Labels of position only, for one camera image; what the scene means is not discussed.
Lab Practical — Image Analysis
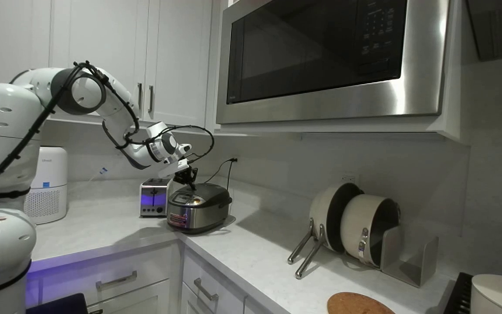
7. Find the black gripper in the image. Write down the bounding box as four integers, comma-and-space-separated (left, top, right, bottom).
173, 163, 201, 189

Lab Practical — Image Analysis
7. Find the silver black rice cooker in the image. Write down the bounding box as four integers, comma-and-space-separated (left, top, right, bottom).
166, 182, 234, 236

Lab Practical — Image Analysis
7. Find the silver toaster with purple display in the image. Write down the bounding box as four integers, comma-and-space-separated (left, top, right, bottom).
138, 176, 173, 220

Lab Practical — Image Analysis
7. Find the white drawer front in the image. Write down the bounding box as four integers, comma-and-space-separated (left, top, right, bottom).
25, 243, 178, 311
180, 248, 248, 314

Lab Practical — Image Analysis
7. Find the large cream frying pan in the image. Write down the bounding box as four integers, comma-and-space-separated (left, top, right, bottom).
286, 182, 367, 265

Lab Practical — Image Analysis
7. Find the white cylindrical air purifier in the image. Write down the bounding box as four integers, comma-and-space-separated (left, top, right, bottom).
23, 145, 70, 227

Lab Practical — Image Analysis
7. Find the small cream saucepan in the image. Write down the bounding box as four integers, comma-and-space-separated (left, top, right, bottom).
293, 192, 403, 281

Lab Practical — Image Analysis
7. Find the dark blue chair back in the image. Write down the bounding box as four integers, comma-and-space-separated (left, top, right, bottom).
25, 292, 91, 314

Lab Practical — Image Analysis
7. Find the stainless steel microwave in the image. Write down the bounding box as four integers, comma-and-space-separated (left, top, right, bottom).
217, 0, 450, 126

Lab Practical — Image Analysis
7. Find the round wooden board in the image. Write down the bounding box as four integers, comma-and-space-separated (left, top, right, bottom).
326, 290, 398, 314

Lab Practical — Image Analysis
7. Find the grey metal pan rack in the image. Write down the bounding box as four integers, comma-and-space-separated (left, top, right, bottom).
379, 225, 441, 288

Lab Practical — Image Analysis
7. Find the black stove top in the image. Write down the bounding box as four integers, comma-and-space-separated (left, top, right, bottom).
441, 271, 475, 314

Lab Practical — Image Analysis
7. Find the white pot with lid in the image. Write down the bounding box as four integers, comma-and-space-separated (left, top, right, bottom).
469, 272, 502, 314

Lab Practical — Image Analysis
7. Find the black rice cooker power cord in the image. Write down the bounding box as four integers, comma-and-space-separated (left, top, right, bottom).
215, 156, 239, 187

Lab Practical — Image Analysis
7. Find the metal drawer handle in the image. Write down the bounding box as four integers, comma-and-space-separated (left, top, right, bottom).
192, 276, 222, 304
95, 269, 140, 293

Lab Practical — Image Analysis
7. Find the white wall cabinet door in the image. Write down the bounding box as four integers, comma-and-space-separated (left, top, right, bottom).
145, 0, 215, 131
49, 0, 150, 121

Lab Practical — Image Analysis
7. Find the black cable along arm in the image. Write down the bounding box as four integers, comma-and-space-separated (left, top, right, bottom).
0, 60, 218, 196

